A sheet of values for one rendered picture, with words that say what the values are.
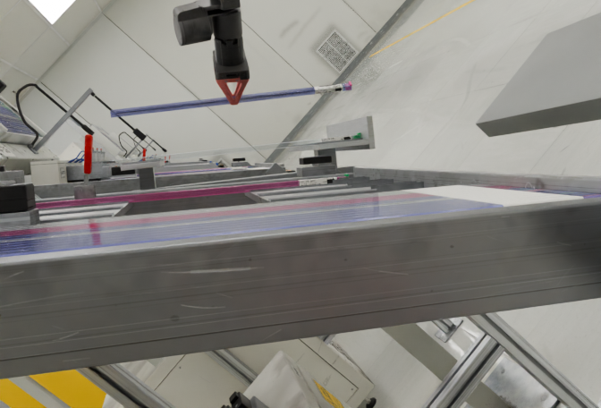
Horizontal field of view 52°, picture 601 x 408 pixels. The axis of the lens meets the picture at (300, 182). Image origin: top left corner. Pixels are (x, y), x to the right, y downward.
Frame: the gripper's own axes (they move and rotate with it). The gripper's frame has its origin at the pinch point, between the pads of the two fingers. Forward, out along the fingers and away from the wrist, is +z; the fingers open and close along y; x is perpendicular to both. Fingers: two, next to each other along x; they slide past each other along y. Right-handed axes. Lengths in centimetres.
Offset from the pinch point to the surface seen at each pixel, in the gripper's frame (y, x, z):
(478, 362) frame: 51, 38, 31
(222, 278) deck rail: 89, -6, -40
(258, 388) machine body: 54, -3, 24
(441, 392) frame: 53, 31, 36
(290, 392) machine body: 61, 1, 14
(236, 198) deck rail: 33.3, -2.7, -0.5
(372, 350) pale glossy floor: -18, 43, 119
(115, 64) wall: -650, -118, 307
